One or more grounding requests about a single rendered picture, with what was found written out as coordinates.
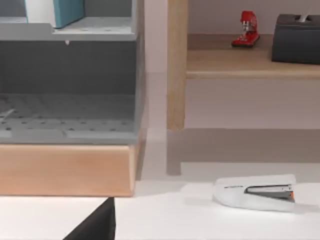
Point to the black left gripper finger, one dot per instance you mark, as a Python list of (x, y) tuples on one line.
[(100, 222)]

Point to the pale wooden drawer front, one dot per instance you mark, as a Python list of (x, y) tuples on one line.
[(65, 170)]

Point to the grey pierced drawer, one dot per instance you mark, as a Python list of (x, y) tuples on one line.
[(67, 117)]

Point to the white stapler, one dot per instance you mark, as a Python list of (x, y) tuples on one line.
[(252, 193)]

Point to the wooden cupboard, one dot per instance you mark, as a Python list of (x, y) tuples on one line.
[(75, 57)]

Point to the wooden open shelf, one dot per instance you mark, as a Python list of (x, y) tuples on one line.
[(225, 65)]

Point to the teal book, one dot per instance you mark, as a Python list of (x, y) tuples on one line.
[(68, 12)]

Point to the white book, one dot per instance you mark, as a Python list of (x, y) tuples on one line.
[(37, 11)]

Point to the red stapler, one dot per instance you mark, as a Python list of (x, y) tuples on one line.
[(246, 31)]

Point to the dark grey tissue box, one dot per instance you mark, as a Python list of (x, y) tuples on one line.
[(296, 40)]

